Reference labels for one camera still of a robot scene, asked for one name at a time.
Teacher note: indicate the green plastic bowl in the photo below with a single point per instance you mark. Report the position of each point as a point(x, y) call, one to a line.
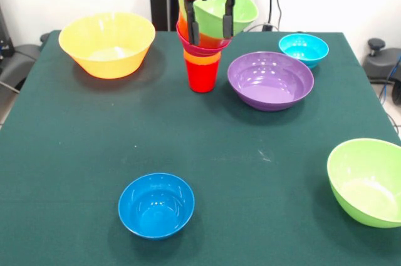
point(366, 184)
point(210, 15)

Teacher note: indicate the red-orange plastic bowl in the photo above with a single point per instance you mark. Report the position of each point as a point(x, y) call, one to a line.
point(210, 40)

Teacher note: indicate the pink plastic bowl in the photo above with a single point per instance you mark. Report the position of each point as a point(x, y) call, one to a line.
point(203, 50)

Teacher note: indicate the orange plastic cup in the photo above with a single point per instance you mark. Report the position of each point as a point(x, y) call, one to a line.
point(202, 59)

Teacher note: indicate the red plastic cup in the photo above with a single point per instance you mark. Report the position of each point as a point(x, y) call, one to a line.
point(202, 76)

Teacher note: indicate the purple plastic bowl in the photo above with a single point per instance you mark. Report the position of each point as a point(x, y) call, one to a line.
point(270, 84)

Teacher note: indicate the cyan plastic bowl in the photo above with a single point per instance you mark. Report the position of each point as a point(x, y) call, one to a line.
point(304, 48)

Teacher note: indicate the large orange plastic bowl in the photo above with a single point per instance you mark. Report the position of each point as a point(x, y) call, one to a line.
point(106, 40)

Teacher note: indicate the blue plastic bowl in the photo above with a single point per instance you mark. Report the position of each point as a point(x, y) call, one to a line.
point(156, 206)

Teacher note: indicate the dark green tablecloth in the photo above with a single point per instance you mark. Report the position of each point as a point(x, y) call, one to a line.
point(266, 231)

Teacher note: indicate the black pedestal foot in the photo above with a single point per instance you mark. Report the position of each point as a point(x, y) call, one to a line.
point(380, 62)
point(18, 59)

